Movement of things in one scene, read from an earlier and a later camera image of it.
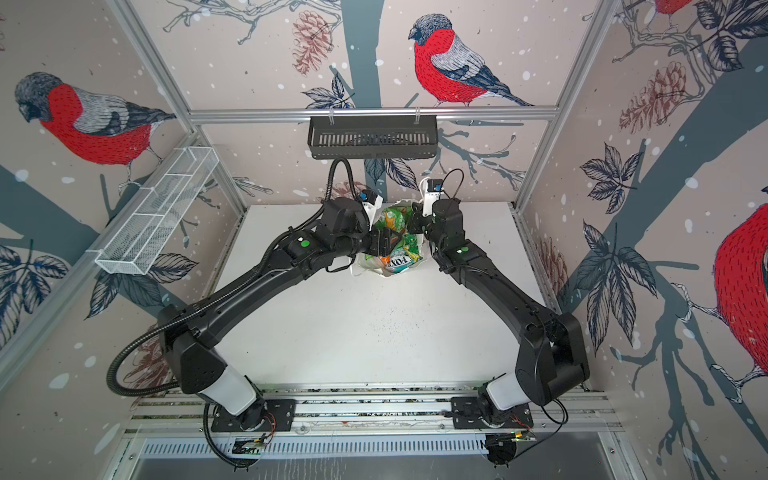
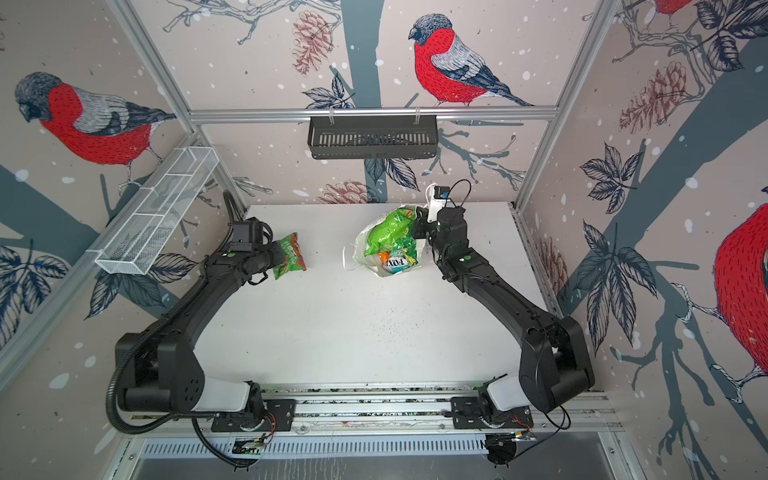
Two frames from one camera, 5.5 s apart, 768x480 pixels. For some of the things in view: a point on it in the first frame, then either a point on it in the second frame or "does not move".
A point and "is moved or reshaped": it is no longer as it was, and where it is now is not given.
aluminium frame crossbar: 513,112 does not move
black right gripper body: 421,222 does not move
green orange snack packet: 398,219 is moved or reshaped
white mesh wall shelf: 139,236 does not move
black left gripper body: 378,243 → 269,256
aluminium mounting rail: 361,411 does not move
